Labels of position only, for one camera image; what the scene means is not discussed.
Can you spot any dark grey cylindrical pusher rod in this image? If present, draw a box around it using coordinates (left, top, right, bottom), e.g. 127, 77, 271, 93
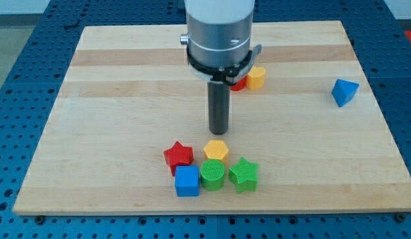
207, 82, 230, 135

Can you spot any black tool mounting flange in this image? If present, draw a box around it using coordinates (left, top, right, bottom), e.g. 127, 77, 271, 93
186, 44, 262, 86

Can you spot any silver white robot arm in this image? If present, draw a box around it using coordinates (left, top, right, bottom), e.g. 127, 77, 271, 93
180, 0, 262, 135

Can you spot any red star block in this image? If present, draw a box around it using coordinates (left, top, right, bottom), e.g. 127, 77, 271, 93
163, 141, 194, 177

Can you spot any green star block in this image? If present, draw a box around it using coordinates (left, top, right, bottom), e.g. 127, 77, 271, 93
228, 157, 259, 193

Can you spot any red round block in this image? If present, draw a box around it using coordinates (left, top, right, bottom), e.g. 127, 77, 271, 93
230, 76, 248, 91

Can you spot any yellow heart block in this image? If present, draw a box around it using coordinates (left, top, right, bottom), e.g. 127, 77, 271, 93
246, 66, 266, 90

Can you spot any yellow hexagon block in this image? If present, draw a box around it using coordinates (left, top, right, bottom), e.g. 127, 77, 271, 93
203, 140, 229, 165

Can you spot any green cylinder block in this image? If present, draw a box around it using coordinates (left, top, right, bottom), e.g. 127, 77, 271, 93
200, 159, 225, 191

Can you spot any blue cube block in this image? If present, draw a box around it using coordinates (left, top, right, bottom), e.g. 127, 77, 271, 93
175, 165, 200, 197

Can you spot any light wooden board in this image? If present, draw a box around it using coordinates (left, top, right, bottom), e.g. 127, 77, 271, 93
13, 21, 411, 216

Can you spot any blue triangle block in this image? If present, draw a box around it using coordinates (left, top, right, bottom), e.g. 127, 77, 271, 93
331, 79, 359, 108

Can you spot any blue perforated table plate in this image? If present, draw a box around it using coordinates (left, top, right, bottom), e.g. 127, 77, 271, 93
0, 0, 411, 238

